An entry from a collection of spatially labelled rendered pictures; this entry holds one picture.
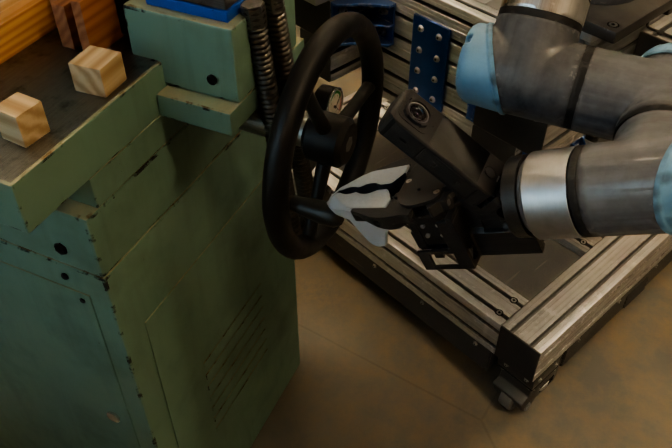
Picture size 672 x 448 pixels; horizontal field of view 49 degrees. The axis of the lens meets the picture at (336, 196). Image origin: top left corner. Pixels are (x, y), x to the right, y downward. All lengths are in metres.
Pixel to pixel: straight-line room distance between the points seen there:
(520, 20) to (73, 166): 0.44
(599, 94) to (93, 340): 0.66
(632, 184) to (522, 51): 0.16
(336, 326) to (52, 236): 0.94
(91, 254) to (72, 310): 0.13
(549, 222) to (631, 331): 1.21
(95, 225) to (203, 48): 0.22
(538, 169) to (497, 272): 0.95
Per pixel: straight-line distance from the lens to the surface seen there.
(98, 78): 0.78
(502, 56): 0.66
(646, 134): 0.60
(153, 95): 0.84
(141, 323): 0.97
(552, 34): 0.67
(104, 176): 0.80
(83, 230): 0.82
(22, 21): 0.90
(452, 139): 0.64
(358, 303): 1.73
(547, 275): 1.57
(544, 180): 0.60
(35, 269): 0.95
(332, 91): 1.15
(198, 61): 0.81
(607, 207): 0.59
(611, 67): 0.66
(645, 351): 1.78
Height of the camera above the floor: 1.32
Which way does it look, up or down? 41 degrees down
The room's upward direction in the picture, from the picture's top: straight up
